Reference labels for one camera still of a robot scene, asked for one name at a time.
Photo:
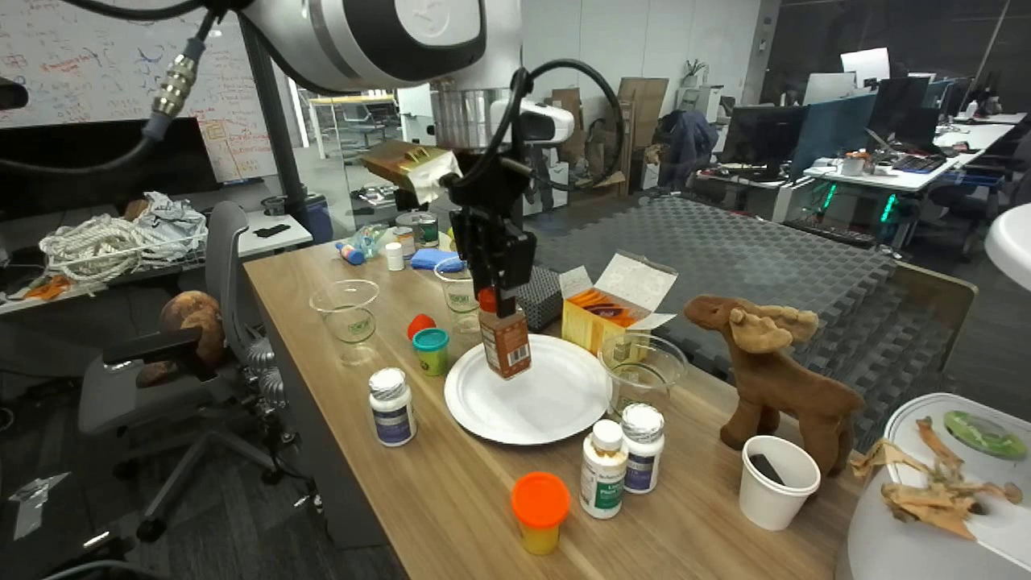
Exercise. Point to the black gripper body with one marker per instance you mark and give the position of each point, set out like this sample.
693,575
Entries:
493,214

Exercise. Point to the brown moose plush toy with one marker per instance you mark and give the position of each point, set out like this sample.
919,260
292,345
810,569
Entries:
776,387

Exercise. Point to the white paper scrap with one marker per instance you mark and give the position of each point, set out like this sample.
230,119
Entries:
35,505

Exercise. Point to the small white lidded container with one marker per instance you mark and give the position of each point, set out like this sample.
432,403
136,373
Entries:
393,260

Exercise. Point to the white office desk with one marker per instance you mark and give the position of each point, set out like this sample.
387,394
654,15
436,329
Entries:
891,172

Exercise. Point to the dark foam floor mat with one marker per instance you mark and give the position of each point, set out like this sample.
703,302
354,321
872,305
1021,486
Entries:
751,260

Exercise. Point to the grey patterned box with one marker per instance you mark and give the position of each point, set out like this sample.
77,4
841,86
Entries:
550,302

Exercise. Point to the white round table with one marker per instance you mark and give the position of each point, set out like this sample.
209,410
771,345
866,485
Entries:
1013,247

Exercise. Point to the white paper cup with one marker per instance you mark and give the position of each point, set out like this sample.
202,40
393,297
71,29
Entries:
775,500

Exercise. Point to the white paper plate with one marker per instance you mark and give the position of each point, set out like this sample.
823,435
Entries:
536,403

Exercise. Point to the black computer monitor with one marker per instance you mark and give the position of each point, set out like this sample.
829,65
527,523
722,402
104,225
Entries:
760,137

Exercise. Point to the brown round plush toy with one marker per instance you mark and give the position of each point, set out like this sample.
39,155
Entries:
195,322

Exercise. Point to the blue cloth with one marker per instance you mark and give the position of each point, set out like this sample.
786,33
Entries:
436,261

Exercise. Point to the black vertical pole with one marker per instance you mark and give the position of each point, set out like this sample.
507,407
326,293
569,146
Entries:
275,130

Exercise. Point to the lit computer monitor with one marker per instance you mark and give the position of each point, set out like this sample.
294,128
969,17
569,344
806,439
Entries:
866,65

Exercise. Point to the brown cardboard box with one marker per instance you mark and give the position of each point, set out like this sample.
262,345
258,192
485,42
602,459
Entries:
566,118
641,113

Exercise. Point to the white plastic bin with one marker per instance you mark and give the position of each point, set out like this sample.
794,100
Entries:
924,549

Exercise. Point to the orange-capped brown spice bottle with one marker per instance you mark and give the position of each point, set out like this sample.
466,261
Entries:
507,345

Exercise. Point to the grey crumpled cloth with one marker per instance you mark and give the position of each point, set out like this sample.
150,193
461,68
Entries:
172,225

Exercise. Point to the white pill bottle green label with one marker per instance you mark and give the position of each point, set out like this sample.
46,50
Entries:
602,477

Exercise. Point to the white pill bottle blue label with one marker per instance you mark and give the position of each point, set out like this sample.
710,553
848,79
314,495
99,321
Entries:
641,454
391,413

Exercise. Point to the green flat round object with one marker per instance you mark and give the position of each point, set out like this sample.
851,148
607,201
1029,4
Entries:
987,435

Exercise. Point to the small black object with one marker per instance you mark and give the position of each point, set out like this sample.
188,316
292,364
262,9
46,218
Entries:
769,468

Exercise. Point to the tan wood scraps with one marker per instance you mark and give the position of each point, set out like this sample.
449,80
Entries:
935,500

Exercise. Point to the clear plastic cup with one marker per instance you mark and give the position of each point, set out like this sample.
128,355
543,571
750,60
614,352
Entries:
347,316
646,373
455,302

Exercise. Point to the green tin can grey lid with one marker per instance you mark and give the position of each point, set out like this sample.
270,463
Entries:
427,230

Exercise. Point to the small red round object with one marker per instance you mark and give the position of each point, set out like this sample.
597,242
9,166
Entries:
420,322

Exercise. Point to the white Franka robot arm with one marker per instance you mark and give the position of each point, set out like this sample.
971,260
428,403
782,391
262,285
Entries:
366,36

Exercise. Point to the small black remote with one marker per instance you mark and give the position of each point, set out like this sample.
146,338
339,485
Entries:
272,230

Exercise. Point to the yellow open tea box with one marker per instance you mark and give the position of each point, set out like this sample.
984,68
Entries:
599,316

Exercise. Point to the grey office chair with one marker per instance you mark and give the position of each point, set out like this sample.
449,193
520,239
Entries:
150,396

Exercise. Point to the white side tabletop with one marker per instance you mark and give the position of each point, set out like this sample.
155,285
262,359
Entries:
294,247

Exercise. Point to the tan wrist-mounted block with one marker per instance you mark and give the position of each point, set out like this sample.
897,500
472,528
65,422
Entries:
413,166

